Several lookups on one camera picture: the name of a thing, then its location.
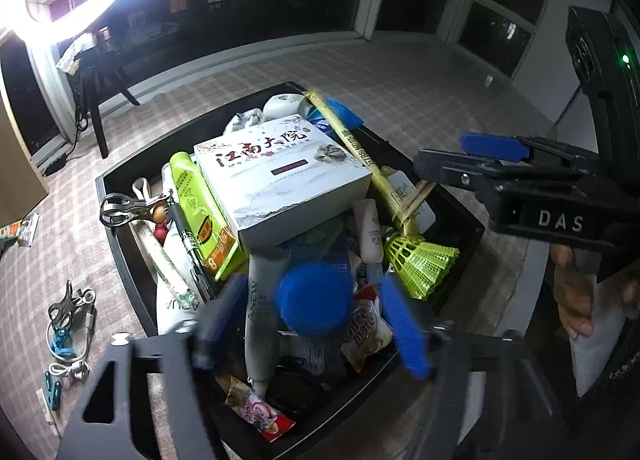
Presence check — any white printed box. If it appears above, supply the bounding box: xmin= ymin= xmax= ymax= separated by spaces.
xmin=193 ymin=117 xmax=374 ymax=252

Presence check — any black stand leg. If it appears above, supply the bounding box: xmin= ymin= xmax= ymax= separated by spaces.
xmin=74 ymin=32 xmax=142 ymax=160

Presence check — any black power strip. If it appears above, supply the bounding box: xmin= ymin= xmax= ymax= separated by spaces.
xmin=41 ymin=153 xmax=71 ymax=177

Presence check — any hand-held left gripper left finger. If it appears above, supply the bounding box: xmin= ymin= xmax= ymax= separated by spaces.
xmin=55 ymin=272 xmax=251 ymax=460

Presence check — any blue plastic piece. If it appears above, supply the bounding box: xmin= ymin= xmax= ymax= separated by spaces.
xmin=326 ymin=96 xmax=363 ymax=131

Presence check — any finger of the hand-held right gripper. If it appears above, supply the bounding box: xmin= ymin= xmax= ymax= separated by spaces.
xmin=414 ymin=149 xmax=506 ymax=191
xmin=460 ymin=132 xmax=596 ymax=166

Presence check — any black storage box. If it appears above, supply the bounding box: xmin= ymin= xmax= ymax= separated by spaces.
xmin=94 ymin=81 xmax=487 ymax=460

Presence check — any small white cosmetic bottle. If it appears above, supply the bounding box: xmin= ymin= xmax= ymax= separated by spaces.
xmin=351 ymin=199 xmax=386 ymax=266

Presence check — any pale crumpled cloth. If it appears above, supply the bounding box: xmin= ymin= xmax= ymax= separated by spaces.
xmin=55 ymin=34 xmax=98 ymax=77

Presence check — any yellow-green shuttlecock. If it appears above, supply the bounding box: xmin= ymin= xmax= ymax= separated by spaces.
xmin=381 ymin=234 xmax=462 ymax=302

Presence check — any red and white snack packet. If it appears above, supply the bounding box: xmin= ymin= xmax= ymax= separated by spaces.
xmin=224 ymin=374 xmax=297 ymax=445

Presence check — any silver metal clip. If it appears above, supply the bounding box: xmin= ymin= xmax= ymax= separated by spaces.
xmin=99 ymin=191 xmax=175 ymax=230

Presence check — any long yellow packet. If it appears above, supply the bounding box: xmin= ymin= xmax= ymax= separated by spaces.
xmin=304 ymin=91 xmax=427 ymax=241

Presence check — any wooden cabinet panel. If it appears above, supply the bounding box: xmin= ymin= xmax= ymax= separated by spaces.
xmin=0 ymin=105 xmax=51 ymax=227

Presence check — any blue foil packet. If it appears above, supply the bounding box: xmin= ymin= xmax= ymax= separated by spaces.
xmin=305 ymin=109 xmax=332 ymax=135

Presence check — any white round object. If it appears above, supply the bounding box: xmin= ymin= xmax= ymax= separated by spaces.
xmin=262 ymin=93 xmax=310 ymax=122

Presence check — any white cosmetic tube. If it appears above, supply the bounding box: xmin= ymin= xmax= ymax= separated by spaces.
xmin=156 ymin=232 xmax=203 ymax=337

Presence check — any cream creamer packet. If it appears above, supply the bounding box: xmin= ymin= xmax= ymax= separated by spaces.
xmin=341 ymin=287 xmax=396 ymax=375

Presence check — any teal clothespin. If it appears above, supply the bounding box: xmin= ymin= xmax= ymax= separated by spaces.
xmin=42 ymin=371 xmax=65 ymax=415

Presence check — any white tube with grey cap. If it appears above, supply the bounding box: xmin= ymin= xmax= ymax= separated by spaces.
xmin=244 ymin=249 xmax=293 ymax=387

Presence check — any person's right hand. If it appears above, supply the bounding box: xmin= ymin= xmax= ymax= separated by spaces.
xmin=550 ymin=242 xmax=640 ymax=341

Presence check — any white labelled bottle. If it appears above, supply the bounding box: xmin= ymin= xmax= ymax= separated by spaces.
xmin=387 ymin=167 xmax=437 ymax=235

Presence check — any black pen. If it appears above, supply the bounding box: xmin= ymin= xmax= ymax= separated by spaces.
xmin=169 ymin=201 xmax=218 ymax=302

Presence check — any teal carabiner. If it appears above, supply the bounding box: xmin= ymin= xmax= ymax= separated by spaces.
xmin=49 ymin=327 xmax=85 ymax=362

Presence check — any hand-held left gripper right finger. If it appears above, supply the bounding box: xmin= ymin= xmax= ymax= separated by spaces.
xmin=377 ymin=272 xmax=576 ymax=460

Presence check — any small pale packet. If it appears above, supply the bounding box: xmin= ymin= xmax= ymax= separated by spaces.
xmin=17 ymin=213 xmax=41 ymax=248

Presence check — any clear crumpled plastic bag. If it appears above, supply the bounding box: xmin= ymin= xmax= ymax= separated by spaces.
xmin=222 ymin=108 xmax=267 ymax=137

